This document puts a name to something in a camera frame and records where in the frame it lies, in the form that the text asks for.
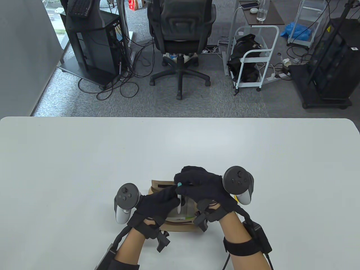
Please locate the black handheld controller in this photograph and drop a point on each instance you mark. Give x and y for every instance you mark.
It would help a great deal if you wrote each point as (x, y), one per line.
(126, 194)
(237, 180)

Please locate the white power strip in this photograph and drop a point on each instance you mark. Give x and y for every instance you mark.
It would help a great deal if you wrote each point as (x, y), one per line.
(277, 77)

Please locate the black computer stand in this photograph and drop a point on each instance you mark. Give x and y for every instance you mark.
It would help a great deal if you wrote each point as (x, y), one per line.
(90, 19)

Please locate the white metal rack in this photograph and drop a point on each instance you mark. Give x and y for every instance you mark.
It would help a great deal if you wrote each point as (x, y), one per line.
(312, 7)

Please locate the red and white box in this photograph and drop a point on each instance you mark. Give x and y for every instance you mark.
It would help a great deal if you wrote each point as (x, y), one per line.
(135, 4)

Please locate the white tubular rolling cart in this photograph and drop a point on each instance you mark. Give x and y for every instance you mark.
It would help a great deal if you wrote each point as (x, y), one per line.
(258, 27)

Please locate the blue plastic bag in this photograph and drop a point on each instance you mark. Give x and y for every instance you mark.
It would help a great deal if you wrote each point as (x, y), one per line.
(295, 29)

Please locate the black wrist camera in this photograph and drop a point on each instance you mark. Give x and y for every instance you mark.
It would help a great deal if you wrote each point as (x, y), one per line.
(204, 220)
(163, 240)

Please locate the black keyboard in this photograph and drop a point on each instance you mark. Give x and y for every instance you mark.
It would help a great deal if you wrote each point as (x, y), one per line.
(80, 8)

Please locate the teal cap twist pen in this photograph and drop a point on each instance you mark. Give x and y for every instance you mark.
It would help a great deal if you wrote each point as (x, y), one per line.
(179, 206)

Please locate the clear water bottle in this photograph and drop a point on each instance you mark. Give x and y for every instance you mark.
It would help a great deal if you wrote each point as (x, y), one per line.
(262, 12)

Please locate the black wrist sensor box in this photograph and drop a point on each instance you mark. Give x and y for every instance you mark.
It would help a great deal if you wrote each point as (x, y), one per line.
(107, 258)
(258, 236)

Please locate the green cap twist pen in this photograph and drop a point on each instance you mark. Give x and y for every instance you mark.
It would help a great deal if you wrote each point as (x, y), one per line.
(187, 218)

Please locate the brown side table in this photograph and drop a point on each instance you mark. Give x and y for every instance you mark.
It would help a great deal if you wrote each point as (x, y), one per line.
(275, 18)

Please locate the black equipment cart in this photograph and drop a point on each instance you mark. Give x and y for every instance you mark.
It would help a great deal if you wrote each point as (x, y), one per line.
(332, 56)

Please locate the black office chair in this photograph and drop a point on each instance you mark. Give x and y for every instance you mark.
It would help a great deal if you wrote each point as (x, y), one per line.
(180, 28)

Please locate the yellow cap twist pen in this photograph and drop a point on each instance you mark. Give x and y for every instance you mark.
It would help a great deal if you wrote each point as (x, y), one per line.
(236, 200)

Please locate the dark smartphone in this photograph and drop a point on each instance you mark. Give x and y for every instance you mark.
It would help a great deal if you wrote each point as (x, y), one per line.
(249, 5)

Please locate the black backpack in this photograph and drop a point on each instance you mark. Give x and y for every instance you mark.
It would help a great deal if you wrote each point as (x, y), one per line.
(244, 56)

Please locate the tan fabric pencil pouch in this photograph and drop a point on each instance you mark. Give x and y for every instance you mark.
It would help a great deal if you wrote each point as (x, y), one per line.
(180, 226)

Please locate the person's right hand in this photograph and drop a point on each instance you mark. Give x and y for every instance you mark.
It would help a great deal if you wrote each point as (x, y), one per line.
(202, 182)

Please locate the black computer tower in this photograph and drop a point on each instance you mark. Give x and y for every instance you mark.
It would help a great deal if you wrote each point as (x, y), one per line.
(95, 50)

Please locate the person's left hand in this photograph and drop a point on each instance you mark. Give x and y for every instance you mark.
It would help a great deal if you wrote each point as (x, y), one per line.
(154, 202)

